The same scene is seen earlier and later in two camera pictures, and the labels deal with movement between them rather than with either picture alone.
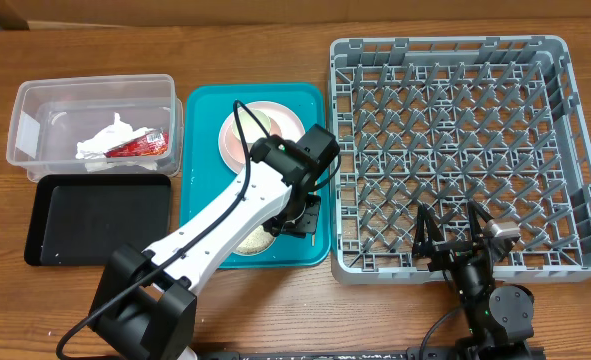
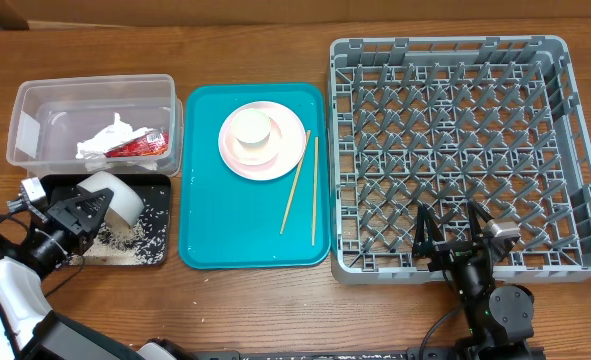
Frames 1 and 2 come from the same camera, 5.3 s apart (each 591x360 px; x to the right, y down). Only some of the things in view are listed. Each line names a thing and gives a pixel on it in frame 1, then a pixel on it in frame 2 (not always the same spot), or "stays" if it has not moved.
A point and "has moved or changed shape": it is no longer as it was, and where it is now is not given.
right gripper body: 477,271 stays
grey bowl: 257,242 -> 124,207
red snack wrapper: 153,143 stays
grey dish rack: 497,122 stays
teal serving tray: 203,171 stays
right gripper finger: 478,218 stays
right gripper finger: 428,234 stays
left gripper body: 298,216 -> 64,236
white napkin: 96,146 has moved or changed shape
